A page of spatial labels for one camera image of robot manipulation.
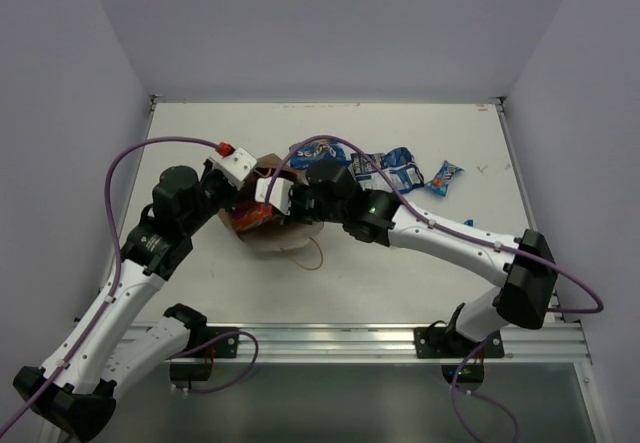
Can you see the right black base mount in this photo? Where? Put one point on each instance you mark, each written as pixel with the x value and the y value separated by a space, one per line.
pixel 436 342

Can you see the blue white cookie bag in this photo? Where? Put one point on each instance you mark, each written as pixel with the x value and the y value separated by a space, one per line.
pixel 398 165

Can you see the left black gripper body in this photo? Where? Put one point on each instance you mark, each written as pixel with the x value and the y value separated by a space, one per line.
pixel 223 191

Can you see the blue Doritos bag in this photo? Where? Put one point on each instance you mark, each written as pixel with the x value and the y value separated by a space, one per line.
pixel 320 150

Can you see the aluminium front rail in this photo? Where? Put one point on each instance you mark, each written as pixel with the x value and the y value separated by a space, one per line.
pixel 395 344

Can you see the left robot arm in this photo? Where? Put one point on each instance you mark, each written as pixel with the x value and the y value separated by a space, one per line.
pixel 77 387

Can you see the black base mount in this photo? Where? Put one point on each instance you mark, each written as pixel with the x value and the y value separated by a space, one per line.
pixel 185 374
pixel 436 342

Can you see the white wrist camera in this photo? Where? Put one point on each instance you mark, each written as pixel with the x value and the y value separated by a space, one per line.
pixel 236 167
pixel 275 191

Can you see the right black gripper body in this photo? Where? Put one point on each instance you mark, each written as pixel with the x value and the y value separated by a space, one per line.
pixel 305 207

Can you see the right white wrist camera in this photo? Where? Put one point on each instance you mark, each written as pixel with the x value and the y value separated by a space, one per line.
pixel 275 191

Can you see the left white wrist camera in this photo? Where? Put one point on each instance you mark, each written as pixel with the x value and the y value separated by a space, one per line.
pixel 236 167

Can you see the orange snack bag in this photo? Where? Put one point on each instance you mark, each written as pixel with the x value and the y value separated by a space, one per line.
pixel 250 215

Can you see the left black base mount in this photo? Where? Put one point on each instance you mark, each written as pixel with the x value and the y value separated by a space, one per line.
pixel 185 374

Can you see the small blue M&M pack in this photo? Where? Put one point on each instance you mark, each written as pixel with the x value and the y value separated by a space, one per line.
pixel 440 182

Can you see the brown paper bag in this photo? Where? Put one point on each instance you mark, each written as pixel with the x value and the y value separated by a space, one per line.
pixel 276 236

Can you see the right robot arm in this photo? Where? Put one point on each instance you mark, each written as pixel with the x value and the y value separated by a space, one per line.
pixel 518 268

